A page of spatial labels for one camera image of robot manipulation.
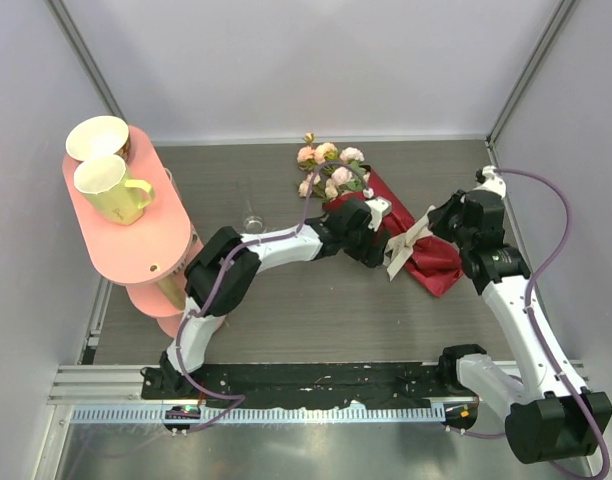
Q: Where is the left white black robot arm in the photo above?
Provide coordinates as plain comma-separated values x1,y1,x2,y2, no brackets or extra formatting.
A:
141,196,392,400

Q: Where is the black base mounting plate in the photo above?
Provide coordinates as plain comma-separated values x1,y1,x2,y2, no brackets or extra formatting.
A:
140,362,475,410

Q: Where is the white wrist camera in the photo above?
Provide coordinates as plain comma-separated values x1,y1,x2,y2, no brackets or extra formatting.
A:
475,165,507,199
363,187,392,232

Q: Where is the cream ribbon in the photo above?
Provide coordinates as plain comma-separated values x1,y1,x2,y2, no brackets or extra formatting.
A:
384,205,436,281

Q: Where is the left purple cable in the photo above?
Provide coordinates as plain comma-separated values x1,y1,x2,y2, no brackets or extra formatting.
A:
178,160,375,434

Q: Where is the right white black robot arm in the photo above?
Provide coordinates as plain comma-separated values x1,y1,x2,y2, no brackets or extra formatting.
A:
427,188,612,464

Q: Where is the pink flower bouquet red wrap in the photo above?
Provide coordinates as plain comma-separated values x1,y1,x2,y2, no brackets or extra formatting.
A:
296,133,462,298

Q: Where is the yellow green mug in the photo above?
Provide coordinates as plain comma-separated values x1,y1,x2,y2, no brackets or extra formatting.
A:
73,155,155,226

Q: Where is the pink tiered shelf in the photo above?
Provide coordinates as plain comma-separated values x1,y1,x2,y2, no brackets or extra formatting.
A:
62,126,202,337

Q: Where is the white slotted cable duct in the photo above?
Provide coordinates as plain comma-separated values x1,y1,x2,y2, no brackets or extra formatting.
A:
71,402,445,425

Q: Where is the white bowl mug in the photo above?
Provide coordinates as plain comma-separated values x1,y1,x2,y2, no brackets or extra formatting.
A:
65,115,131,162

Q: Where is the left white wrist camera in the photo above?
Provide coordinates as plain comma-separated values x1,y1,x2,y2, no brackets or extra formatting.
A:
363,187,392,232

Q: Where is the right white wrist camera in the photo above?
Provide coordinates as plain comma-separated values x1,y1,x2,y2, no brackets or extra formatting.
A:
475,165,507,199

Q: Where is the clear glass vase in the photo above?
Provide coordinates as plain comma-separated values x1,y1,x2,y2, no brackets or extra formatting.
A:
237,179,265,234

